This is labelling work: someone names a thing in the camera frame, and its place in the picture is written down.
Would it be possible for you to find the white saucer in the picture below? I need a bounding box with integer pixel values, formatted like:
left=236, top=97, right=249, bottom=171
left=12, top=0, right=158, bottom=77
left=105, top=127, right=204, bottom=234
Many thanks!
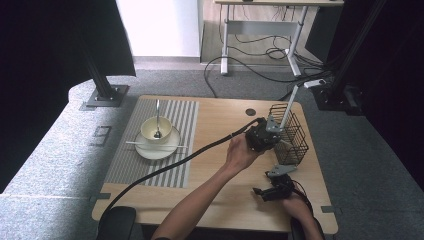
left=134, top=126, right=182, bottom=161

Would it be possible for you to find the black curtain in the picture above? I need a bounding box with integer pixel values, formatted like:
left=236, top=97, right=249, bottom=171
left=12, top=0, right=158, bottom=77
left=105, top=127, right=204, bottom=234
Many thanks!
left=304, top=0, right=424, bottom=193
left=0, top=0, right=137, bottom=204

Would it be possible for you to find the black metal stand with plate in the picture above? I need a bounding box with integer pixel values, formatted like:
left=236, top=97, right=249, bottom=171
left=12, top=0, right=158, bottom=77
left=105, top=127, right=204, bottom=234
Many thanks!
left=81, top=43, right=130, bottom=108

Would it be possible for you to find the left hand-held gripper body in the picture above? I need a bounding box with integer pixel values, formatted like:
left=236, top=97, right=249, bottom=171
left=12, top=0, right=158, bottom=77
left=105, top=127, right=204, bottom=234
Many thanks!
left=245, top=114, right=285, bottom=153

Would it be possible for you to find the tangle of black cables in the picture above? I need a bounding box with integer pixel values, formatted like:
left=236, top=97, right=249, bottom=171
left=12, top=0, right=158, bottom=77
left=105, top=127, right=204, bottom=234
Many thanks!
left=233, top=33, right=329, bottom=69

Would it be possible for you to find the metal spoon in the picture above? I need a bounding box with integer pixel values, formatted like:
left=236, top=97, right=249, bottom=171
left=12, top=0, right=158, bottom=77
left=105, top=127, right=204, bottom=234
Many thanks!
left=153, top=99, right=163, bottom=140

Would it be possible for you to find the black wire basket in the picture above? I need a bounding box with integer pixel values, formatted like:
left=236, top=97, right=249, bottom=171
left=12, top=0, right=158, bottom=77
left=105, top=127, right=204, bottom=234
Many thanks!
left=266, top=102, right=310, bottom=167

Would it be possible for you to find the person's left hand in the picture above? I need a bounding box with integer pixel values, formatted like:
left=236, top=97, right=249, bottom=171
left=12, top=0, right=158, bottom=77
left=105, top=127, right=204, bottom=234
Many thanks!
left=225, top=133, right=265, bottom=175

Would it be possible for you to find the person's right hand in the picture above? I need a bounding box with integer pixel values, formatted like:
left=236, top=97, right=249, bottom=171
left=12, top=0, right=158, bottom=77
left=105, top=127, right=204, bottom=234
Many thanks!
left=283, top=193, right=313, bottom=220

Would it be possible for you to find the desk with white legs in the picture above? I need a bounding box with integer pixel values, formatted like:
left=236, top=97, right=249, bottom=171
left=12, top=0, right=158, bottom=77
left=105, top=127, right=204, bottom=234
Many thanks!
left=214, top=0, right=344, bottom=78

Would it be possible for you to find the grey striped placemat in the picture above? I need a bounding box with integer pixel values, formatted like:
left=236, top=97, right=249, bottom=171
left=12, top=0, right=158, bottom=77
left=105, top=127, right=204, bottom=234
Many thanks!
left=103, top=98, right=200, bottom=189

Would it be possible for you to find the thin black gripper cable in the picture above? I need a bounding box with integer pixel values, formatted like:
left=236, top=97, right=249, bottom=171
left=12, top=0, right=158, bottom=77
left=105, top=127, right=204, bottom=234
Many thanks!
left=292, top=179, right=315, bottom=214

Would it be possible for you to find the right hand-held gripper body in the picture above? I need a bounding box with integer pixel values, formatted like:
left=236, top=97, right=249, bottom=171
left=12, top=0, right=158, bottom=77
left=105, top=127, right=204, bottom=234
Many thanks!
left=265, top=164, right=298, bottom=201

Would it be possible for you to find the long black floor cable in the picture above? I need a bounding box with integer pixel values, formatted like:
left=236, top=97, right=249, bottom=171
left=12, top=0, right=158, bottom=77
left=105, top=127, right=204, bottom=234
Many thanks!
left=203, top=55, right=334, bottom=99

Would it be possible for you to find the cream bowl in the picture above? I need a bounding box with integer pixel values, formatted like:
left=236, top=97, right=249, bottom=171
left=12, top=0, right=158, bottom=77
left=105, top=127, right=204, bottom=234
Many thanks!
left=139, top=115, right=174, bottom=145

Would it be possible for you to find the white panel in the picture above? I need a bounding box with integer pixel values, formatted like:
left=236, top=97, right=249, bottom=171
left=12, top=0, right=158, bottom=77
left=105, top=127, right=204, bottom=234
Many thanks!
left=114, top=0, right=204, bottom=58

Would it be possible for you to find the grey floor socket cover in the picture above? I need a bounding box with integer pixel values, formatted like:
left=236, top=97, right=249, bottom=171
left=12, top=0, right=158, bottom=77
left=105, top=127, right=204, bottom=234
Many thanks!
left=89, top=125, right=113, bottom=148

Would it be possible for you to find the thick black gripper cable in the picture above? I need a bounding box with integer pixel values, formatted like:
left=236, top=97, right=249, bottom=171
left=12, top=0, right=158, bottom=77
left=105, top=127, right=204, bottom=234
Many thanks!
left=104, top=117, right=266, bottom=214

